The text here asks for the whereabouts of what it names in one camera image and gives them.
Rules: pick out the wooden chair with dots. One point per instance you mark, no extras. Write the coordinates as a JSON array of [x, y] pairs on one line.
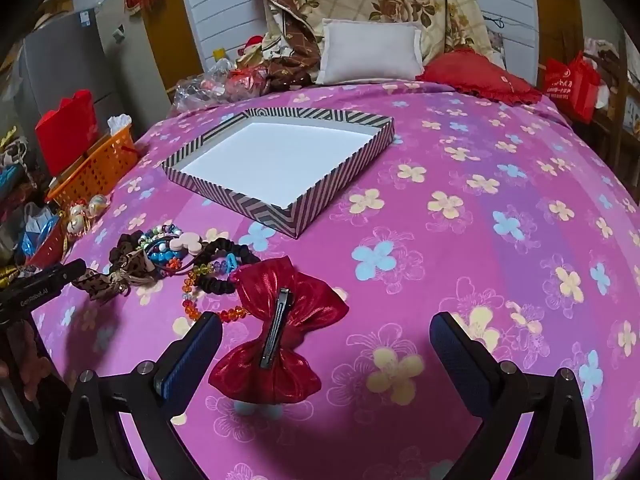
[[620, 110]]

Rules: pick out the grey refrigerator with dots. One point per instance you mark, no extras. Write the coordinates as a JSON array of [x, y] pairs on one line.
[[60, 60]]

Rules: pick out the white gold doll ornament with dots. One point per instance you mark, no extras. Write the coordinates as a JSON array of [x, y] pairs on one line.
[[75, 225], [97, 203], [80, 208]]

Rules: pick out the red bow hair clip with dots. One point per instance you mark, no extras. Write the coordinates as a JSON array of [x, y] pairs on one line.
[[240, 370]]

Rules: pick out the blue plastic bag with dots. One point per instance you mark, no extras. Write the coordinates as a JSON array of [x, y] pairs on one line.
[[37, 230]]

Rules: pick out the yellow capped plastic bottle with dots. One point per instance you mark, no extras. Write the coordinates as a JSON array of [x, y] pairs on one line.
[[218, 57]]

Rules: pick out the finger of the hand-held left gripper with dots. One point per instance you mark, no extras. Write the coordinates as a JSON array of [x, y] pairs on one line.
[[65, 272]]

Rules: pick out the brown patterned cloth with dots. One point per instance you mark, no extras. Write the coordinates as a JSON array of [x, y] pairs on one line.
[[295, 55]]

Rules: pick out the red shopping bag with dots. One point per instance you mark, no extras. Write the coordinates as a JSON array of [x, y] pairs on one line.
[[570, 85]]

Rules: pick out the red gift bag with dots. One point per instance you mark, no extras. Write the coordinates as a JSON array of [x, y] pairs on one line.
[[65, 130]]

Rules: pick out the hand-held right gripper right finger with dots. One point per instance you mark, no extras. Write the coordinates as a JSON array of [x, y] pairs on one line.
[[462, 355]]

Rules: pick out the red heart cushion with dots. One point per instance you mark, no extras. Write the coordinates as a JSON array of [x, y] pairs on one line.
[[475, 75]]

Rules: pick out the red plush toy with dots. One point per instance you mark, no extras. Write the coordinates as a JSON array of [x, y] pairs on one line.
[[252, 45]]

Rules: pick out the white plastic bag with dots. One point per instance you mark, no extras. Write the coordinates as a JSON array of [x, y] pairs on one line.
[[119, 122]]

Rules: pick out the striped cardboard box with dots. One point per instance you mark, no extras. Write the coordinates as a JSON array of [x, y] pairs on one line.
[[270, 155]]

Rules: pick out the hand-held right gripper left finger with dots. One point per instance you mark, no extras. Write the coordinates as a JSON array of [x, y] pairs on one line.
[[187, 365]]

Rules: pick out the pink floral bedsheet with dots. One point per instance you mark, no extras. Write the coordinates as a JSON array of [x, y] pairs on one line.
[[450, 285]]

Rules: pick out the leopard print bow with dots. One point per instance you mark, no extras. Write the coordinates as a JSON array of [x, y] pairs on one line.
[[132, 262]]

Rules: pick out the white pillow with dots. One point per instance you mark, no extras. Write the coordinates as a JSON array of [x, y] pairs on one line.
[[370, 50]]

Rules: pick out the orange plastic basket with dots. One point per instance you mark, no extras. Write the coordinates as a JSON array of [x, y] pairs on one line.
[[95, 172]]

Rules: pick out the clear plastic bags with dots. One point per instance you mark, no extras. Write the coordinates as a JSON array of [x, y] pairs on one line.
[[200, 85]]

